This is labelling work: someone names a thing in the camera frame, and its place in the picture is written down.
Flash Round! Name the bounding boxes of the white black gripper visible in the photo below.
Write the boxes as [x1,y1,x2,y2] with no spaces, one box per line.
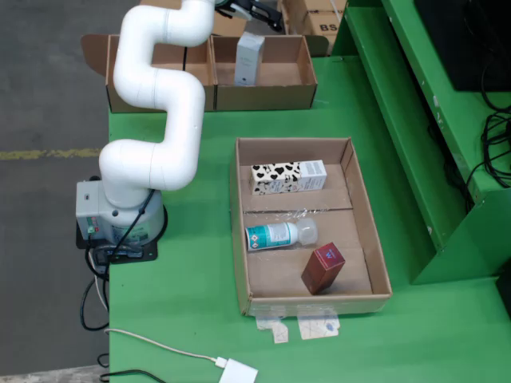
[215,0,285,32]

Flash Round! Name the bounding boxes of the tall white carton box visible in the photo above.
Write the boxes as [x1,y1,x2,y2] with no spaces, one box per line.
[233,31,265,87]

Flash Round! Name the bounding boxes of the grey robot base unit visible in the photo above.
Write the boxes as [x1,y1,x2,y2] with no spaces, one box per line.
[75,175,168,265]

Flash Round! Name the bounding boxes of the flattened open cardboard carton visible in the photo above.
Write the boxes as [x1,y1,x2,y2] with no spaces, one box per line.
[137,0,252,37]

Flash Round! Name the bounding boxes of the plain stacked cardboard carton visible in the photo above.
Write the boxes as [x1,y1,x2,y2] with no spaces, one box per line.
[277,0,348,25]

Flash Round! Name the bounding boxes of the BS printed cardboard carton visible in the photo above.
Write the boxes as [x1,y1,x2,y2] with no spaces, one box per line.
[301,10,344,45]

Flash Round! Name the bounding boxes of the cow print carton box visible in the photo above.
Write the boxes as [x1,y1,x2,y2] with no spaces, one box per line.
[249,159,328,196]

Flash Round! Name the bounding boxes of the red carton box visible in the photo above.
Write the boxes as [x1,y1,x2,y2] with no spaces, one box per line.
[300,242,347,295]

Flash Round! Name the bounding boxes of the shallow cardboard tray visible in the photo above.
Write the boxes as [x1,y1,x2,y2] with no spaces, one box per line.
[229,137,394,318]

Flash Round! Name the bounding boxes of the green metal rack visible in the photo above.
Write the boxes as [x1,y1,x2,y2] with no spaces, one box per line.
[331,0,511,286]

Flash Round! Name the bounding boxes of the black monitor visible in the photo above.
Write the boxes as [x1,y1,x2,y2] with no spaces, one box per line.
[413,0,511,93]

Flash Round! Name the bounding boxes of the teal label plastic bottle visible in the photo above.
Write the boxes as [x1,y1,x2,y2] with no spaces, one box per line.
[244,217,319,252]

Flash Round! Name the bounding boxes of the white flattened packaging piece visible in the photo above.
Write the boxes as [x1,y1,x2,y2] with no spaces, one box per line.
[297,314,343,341]
[255,314,291,345]

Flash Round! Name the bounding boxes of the white adapter block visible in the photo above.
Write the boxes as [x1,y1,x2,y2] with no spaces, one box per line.
[217,357,259,383]

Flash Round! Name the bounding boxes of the long black cable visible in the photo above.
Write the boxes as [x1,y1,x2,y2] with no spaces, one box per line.
[95,45,188,383]

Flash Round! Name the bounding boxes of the tangled black cables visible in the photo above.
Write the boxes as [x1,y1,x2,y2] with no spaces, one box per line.
[426,55,511,212]

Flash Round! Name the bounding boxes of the black power cable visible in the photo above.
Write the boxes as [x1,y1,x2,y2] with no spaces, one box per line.
[81,247,112,332]

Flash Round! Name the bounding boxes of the thin white cable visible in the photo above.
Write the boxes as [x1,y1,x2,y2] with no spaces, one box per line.
[104,327,228,366]

